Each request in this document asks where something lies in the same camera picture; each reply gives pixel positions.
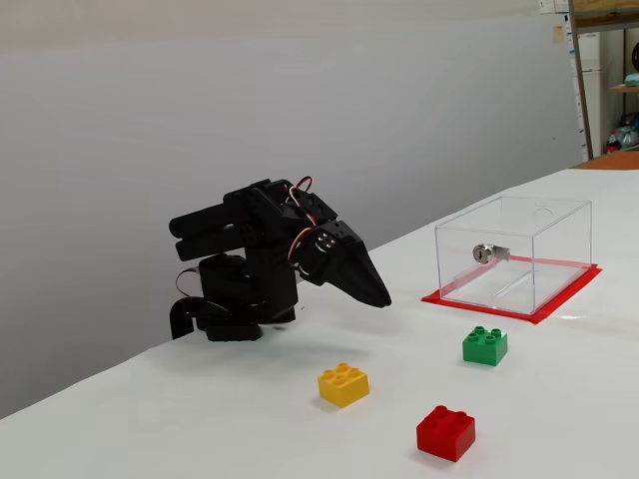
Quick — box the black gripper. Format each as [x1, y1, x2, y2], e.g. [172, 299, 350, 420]
[299, 219, 392, 307]

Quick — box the yellow lego brick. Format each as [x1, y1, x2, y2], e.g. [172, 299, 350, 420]
[317, 362, 370, 409]

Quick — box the green lego brick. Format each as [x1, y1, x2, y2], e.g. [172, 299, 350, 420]
[461, 325, 509, 368]

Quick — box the red lego brick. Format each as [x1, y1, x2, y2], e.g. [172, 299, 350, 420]
[415, 404, 476, 463]

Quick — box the transparent plastic box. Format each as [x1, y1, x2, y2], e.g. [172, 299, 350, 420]
[433, 195, 593, 315]

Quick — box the silver cam lock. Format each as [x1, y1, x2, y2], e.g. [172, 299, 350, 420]
[471, 242, 511, 264]

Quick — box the black table clamp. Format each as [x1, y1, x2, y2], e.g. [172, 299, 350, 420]
[169, 297, 204, 341]

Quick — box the orange brown table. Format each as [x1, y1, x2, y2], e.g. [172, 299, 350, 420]
[573, 149, 639, 172]

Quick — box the metal shelving rack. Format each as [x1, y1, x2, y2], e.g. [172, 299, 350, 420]
[567, 0, 639, 162]

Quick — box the red white wrist cable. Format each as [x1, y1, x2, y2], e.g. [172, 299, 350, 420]
[288, 177, 320, 274]

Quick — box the red white base cable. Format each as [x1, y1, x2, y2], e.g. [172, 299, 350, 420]
[174, 267, 202, 300]

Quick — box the red tape frame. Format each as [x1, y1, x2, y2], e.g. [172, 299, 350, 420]
[420, 254, 603, 326]

